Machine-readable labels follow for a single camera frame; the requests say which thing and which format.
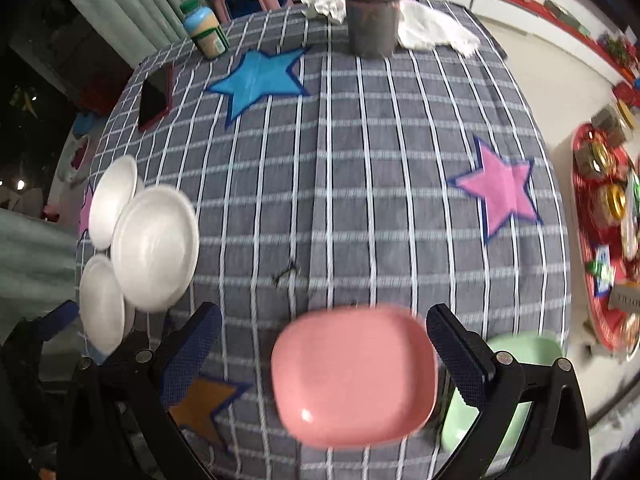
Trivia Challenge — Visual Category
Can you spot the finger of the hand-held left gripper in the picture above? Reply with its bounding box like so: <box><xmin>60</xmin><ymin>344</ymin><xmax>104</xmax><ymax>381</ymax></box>
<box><xmin>29</xmin><ymin>299</ymin><xmax>82</xmax><ymax>342</ymax></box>

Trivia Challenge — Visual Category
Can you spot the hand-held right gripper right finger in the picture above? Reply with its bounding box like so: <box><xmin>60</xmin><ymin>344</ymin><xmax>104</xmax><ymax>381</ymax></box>
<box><xmin>426</xmin><ymin>303</ymin><xmax>592</xmax><ymax>480</ymax></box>

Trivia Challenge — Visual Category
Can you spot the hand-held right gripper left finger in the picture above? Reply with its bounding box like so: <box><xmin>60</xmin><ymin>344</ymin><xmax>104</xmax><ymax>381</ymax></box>
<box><xmin>65</xmin><ymin>301</ymin><xmax>223</xmax><ymax>480</ymax></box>

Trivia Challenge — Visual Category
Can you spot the small white round plate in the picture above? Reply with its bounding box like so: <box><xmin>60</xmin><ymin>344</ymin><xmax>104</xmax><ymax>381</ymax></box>
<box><xmin>88</xmin><ymin>155</ymin><xmax>138</xmax><ymax>251</ymax></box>
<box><xmin>79</xmin><ymin>254</ymin><xmax>127</xmax><ymax>356</ymax></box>

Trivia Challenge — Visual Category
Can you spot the pink rectangular plate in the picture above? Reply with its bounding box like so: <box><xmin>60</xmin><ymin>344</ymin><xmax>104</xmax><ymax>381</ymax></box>
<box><xmin>270</xmin><ymin>305</ymin><xmax>440</xmax><ymax>448</ymax></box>

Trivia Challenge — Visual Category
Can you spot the large white round plate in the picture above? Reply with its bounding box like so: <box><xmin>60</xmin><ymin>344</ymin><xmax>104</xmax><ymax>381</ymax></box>
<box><xmin>111</xmin><ymin>185</ymin><xmax>201</xmax><ymax>312</ymax></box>

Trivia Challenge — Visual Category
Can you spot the pale green cloth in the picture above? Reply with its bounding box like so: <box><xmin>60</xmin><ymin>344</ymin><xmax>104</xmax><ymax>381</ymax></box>
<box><xmin>0</xmin><ymin>208</ymin><xmax>81</xmax><ymax>343</ymax></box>

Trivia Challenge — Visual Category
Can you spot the pale green rectangular plate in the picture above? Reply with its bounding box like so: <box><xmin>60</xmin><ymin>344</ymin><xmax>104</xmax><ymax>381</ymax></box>
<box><xmin>440</xmin><ymin>335</ymin><xmax>563</xmax><ymax>453</ymax></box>

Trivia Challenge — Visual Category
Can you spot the white and pink plastic stool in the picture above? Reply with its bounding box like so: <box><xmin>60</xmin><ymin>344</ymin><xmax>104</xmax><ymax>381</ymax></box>
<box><xmin>56</xmin><ymin>112</ymin><xmax>107</xmax><ymax>187</ymax></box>

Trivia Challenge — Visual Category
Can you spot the red round tray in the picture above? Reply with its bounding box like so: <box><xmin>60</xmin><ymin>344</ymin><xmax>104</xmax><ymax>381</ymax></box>
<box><xmin>570</xmin><ymin>122</ymin><xmax>640</xmax><ymax>353</ymax></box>

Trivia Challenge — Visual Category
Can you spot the grey checked tablecloth with stars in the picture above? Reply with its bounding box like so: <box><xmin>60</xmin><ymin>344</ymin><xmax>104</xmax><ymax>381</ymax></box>
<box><xmin>75</xmin><ymin>0</ymin><xmax>573</xmax><ymax>480</ymax></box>

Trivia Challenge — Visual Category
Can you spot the jar with gold lid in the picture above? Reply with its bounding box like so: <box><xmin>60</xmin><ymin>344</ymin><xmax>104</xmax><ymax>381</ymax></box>
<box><xmin>575</xmin><ymin>142</ymin><xmax>617</xmax><ymax>180</ymax></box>
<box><xmin>595</xmin><ymin>182</ymin><xmax>628</xmax><ymax>223</ymax></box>

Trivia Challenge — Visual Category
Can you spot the phone in red case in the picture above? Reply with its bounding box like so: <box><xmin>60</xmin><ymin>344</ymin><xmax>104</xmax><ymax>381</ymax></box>
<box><xmin>137</xmin><ymin>62</ymin><xmax>176</xmax><ymax>133</ymax></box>

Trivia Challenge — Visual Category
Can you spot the pale green curtain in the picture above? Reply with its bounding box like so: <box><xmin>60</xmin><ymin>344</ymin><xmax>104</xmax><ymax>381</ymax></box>
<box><xmin>55</xmin><ymin>0</ymin><xmax>223</xmax><ymax>68</ymax></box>

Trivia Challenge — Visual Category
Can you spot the plastic bottle with green cap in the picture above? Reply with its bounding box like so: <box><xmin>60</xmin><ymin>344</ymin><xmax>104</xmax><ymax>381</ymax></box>
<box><xmin>180</xmin><ymin>0</ymin><xmax>231</xmax><ymax>58</ymax></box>

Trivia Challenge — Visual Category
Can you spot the white cloth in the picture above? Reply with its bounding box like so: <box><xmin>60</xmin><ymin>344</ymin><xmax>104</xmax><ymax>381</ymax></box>
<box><xmin>397</xmin><ymin>0</ymin><xmax>482</xmax><ymax>56</ymax></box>

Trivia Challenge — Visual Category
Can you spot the white ledge with red top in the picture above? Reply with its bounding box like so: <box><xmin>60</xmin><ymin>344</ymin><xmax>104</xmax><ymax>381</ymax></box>
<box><xmin>400</xmin><ymin>0</ymin><xmax>640</xmax><ymax>91</ymax></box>

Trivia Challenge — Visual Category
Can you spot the grey and red pillar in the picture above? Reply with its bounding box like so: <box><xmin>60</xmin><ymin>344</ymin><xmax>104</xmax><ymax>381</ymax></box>
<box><xmin>341</xmin><ymin>0</ymin><xmax>403</xmax><ymax>58</ymax></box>

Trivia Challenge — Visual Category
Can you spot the crumpled white tissue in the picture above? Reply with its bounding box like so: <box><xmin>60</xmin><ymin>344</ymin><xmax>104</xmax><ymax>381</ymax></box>
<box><xmin>300</xmin><ymin>0</ymin><xmax>348</xmax><ymax>25</ymax></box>

